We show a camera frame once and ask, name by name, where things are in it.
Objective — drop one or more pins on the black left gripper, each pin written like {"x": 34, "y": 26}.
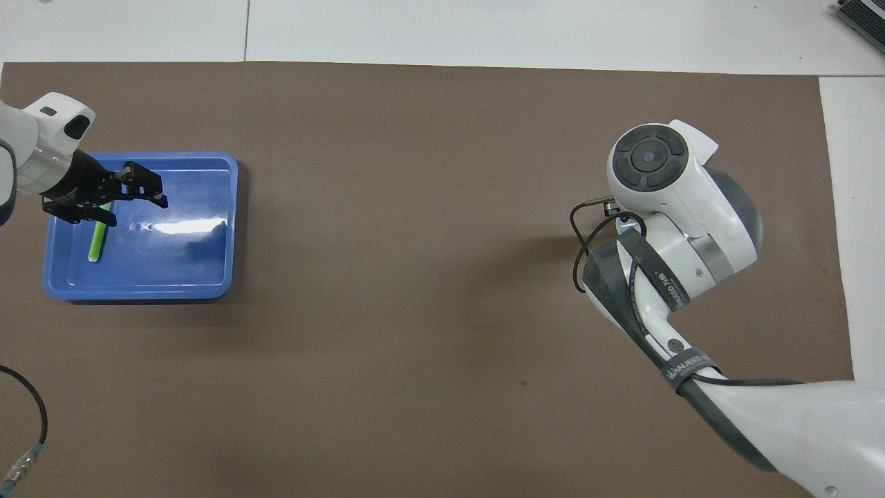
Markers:
{"x": 86, "y": 183}

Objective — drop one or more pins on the grey ribbed device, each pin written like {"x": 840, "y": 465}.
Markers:
{"x": 864, "y": 17}

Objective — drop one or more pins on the brown table mat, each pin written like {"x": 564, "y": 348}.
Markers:
{"x": 346, "y": 346}

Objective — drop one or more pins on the blue plastic tray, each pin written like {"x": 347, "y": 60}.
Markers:
{"x": 180, "y": 263}

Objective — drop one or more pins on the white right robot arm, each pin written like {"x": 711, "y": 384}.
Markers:
{"x": 691, "y": 207}

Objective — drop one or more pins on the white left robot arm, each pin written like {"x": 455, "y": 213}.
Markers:
{"x": 41, "y": 131}

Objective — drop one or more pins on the green pen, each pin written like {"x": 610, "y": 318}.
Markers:
{"x": 97, "y": 242}

